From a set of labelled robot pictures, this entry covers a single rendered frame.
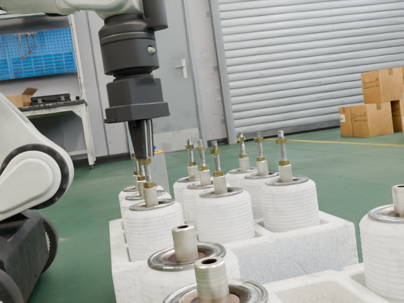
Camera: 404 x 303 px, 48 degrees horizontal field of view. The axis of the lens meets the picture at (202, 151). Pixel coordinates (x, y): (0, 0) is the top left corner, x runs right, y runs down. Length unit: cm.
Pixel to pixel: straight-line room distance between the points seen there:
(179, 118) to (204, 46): 98
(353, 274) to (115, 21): 48
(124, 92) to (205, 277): 43
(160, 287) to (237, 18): 586
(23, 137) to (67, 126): 483
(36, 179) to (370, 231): 70
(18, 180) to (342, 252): 64
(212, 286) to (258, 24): 598
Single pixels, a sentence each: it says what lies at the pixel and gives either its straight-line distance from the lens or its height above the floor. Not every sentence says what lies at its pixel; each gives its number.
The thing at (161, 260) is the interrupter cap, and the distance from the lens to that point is 44.
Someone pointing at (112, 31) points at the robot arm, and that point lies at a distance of 72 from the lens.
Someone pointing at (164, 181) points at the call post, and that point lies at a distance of 113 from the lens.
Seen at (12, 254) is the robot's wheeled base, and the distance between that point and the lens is 97.
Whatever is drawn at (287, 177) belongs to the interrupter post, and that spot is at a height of 26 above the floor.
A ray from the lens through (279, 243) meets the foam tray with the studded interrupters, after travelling 74.
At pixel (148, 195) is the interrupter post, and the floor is 27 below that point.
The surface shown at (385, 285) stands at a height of 19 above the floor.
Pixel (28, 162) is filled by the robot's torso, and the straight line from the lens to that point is 100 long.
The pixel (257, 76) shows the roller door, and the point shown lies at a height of 83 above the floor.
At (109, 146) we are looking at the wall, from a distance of 586.
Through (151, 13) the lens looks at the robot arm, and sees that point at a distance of 73.
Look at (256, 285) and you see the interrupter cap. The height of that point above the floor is 25.
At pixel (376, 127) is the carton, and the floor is 8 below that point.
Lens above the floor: 38
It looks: 4 degrees down
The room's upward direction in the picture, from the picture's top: 8 degrees counter-clockwise
